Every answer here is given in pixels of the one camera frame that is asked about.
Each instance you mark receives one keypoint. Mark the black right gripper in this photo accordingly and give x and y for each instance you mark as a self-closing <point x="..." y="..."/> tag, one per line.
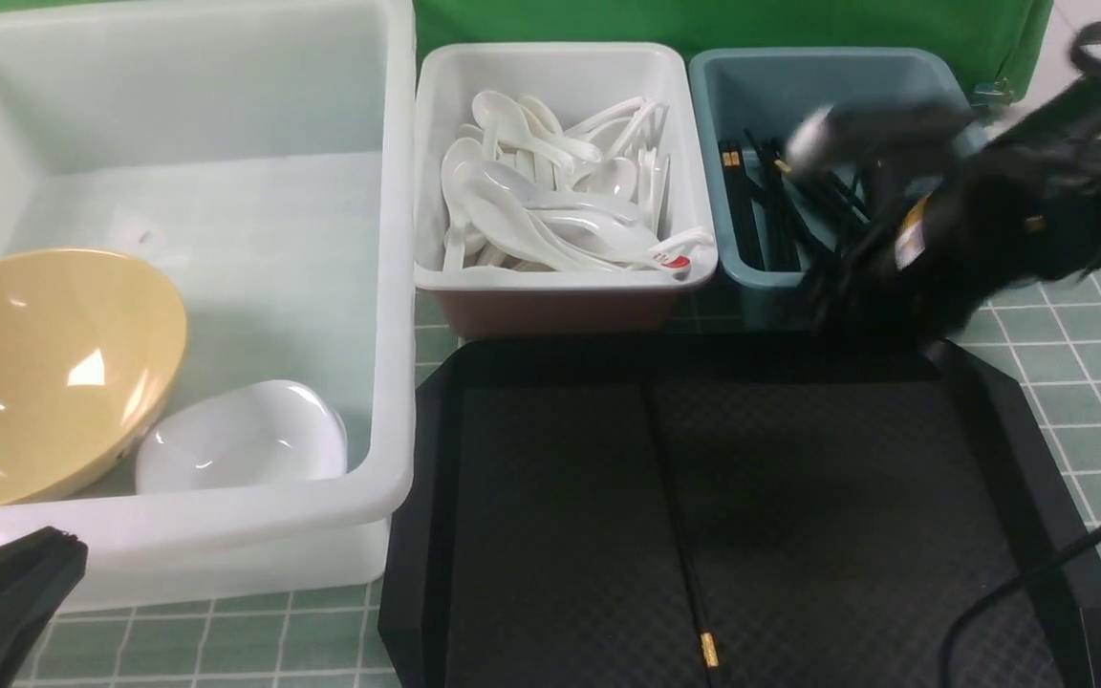
<point x="952" y="231"/>

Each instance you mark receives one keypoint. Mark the black chopstick with gold band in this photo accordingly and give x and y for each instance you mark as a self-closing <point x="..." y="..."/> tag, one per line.
<point x="684" y="548"/>

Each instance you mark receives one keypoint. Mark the white square dish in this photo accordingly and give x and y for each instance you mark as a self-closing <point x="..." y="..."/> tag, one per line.
<point x="271" y="432"/>

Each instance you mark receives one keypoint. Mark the yellow noodle bowl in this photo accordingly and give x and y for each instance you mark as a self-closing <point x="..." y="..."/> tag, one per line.
<point x="91" y="344"/>

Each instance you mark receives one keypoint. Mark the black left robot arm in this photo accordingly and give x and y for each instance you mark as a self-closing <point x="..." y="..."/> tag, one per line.
<point x="37" y="572"/>

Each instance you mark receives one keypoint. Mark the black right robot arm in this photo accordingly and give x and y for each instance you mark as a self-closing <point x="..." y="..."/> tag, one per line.
<point x="954" y="230"/>

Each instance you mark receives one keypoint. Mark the green cloth backdrop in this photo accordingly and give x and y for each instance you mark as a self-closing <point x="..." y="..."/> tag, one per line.
<point x="981" y="42"/>

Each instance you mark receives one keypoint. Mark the blue-grey chopstick bin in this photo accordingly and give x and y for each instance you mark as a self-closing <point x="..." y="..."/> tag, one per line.
<point x="765" y="93"/>

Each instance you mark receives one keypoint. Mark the bundle of black chopsticks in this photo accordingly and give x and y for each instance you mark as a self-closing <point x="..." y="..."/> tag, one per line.
<point x="781" y="225"/>

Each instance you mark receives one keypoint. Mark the black plastic serving tray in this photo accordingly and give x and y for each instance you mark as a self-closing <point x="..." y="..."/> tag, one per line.
<point x="844" y="510"/>

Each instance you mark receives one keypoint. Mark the white rectangular spoon bin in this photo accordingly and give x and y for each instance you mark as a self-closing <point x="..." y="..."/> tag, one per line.
<point x="576" y="80"/>

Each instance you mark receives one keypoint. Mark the pile of white soup spoons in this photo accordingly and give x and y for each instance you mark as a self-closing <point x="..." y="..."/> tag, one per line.
<point x="523" y="192"/>

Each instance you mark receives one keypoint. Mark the large translucent white plastic tub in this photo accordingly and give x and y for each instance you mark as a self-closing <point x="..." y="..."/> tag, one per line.
<point x="260" y="154"/>

